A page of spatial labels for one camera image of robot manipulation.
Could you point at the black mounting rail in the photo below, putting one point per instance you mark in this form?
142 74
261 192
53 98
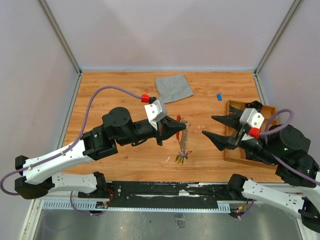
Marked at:
164 195

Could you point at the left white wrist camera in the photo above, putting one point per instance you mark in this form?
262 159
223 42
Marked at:
155 112

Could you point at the grey cloth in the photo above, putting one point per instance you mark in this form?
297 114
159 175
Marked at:
173 88

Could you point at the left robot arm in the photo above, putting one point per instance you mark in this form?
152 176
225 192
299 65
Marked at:
44 174

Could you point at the blue key tag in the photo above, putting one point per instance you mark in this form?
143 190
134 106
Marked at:
219 97

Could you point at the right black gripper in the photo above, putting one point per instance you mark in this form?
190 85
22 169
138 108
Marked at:
220 141

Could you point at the wooden compartment tray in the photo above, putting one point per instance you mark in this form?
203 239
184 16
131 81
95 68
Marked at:
239 155

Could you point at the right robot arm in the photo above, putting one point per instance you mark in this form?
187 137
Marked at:
282 146

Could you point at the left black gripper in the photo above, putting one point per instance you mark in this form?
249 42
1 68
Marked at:
167 127

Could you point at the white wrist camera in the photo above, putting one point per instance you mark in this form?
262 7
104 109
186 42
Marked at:
250 118
155 112

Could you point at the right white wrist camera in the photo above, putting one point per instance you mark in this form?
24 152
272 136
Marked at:
250 118

